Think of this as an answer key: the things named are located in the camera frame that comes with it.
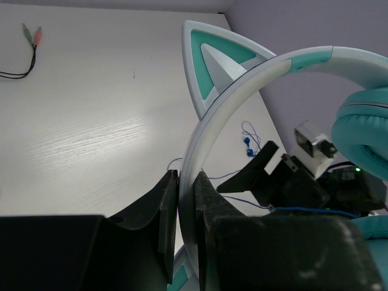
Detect blue headphone cable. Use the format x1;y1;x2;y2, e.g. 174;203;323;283
168;121;369;221

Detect black headphone cable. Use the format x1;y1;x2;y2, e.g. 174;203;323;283
0;22;44;80

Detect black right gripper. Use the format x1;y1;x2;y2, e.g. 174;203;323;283
216;141;387;212

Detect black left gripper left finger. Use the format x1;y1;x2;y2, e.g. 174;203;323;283
1;170;178;290

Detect teal cat ear headphones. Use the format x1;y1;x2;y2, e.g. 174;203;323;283
170;21;387;290

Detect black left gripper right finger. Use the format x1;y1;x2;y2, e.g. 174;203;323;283
194;172;385;290

